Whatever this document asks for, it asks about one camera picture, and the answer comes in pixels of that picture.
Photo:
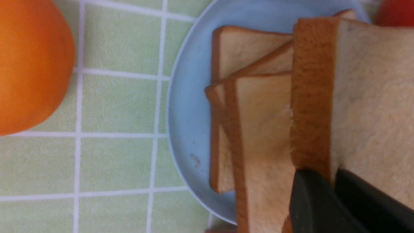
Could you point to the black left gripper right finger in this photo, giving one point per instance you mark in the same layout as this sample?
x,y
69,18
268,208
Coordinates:
x,y
373,208

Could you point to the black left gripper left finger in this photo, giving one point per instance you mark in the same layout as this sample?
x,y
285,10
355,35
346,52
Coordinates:
x,y
315,208

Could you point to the light blue bread plate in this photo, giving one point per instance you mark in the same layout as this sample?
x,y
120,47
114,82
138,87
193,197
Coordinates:
x,y
188,115

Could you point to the red tomato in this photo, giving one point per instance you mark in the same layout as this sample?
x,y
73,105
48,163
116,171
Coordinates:
x,y
395,13

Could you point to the green checkered tablecloth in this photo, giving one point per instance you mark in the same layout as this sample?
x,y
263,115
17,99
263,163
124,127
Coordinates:
x,y
102,163

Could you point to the orange mandarin fruit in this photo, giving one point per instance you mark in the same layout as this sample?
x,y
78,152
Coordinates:
x,y
37,54

